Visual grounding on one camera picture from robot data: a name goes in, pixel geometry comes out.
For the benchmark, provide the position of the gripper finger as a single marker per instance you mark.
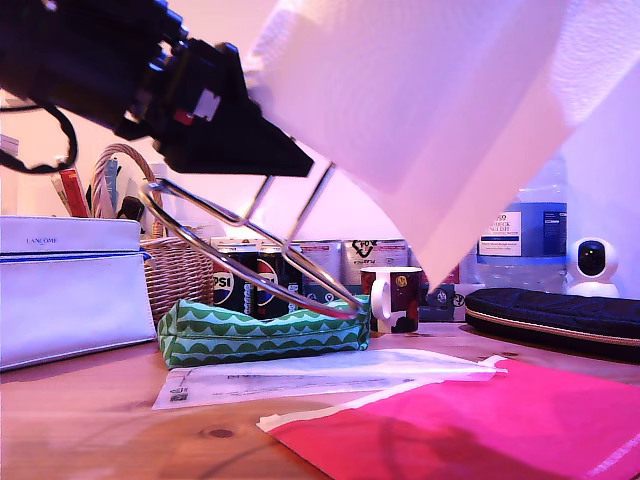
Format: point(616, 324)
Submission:
point(240, 150)

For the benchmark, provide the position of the white paper towel roll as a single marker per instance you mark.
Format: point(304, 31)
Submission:
point(425, 100)

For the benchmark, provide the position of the clear plastic bag with paper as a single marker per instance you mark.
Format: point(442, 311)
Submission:
point(325, 375)

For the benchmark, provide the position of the white bottle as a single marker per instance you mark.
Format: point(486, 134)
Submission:
point(156, 172)

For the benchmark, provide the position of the white box red print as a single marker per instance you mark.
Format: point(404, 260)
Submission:
point(235, 242)

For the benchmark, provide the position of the small white carton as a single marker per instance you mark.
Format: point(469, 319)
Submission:
point(195, 232)

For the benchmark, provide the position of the small black item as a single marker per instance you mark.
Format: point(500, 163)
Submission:
point(131, 207)

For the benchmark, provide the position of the blue stick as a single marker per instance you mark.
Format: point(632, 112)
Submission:
point(112, 180)

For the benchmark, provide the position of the silver pouch grey label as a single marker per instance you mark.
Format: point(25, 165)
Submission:
point(322, 262)

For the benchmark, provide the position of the silver pouch black logo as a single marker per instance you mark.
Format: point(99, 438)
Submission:
point(375, 260)

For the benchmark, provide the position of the green wave-patterned pouch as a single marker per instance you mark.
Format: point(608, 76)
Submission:
point(250, 335)

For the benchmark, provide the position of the white Lancome cosmetic case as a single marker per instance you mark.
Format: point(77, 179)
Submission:
point(75, 310)

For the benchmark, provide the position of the large clear water bottle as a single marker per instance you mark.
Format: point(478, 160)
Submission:
point(540, 235)

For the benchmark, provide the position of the navy zipped case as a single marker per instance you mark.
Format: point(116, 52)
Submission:
point(550, 310)

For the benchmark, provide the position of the pink mailer bag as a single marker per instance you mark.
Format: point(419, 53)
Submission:
point(475, 425)

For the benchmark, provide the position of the small white round camera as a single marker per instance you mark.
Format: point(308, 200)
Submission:
point(592, 270)

